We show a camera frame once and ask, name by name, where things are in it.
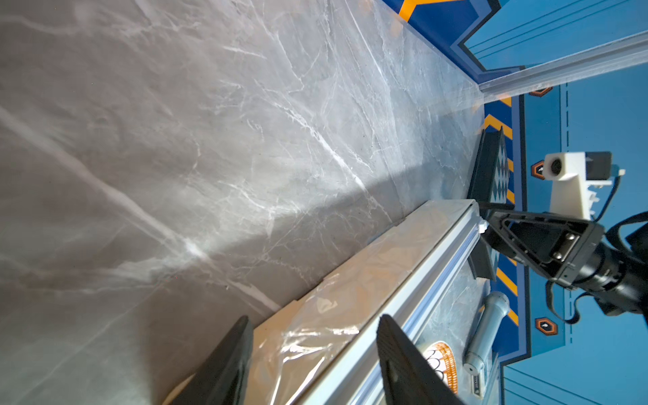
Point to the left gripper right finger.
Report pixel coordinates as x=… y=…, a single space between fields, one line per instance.
x=407 y=377

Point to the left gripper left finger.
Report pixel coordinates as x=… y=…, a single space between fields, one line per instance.
x=222 y=378

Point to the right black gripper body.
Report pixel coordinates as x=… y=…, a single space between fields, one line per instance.
x=559 y=248

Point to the patterned plate orange rim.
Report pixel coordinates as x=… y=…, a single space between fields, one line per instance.
x=440 y=357

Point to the clear plastic wrap sheet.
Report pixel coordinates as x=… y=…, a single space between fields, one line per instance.
x=344 y=304

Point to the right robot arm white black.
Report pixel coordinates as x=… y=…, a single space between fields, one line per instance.
x=619 y=283

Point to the silver flashlight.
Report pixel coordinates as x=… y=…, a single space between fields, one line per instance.
x=496 y=308

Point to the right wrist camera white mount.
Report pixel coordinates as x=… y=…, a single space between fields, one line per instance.
x=575 y=178

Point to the right aluminium corner post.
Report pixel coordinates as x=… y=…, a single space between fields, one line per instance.
x=613 y=56

